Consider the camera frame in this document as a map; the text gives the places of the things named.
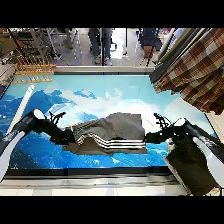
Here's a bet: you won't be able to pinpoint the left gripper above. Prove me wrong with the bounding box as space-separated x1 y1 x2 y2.
49 127 76 146

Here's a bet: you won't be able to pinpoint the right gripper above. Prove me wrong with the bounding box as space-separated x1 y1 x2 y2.
143 129 172 145

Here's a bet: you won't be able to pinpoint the grey white-striped pants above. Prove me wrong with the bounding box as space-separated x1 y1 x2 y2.
62 112 149 157

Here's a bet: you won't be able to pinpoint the brown clothes hangers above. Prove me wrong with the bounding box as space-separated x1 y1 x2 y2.
12 54 57 84

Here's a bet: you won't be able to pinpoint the checked shirt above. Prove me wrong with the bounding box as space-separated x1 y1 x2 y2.
149 27 224 116

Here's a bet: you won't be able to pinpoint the person's legs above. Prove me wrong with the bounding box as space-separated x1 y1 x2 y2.
87 27 115 66

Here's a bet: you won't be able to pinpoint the silver frame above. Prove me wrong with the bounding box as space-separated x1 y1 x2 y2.
0 65 193 197

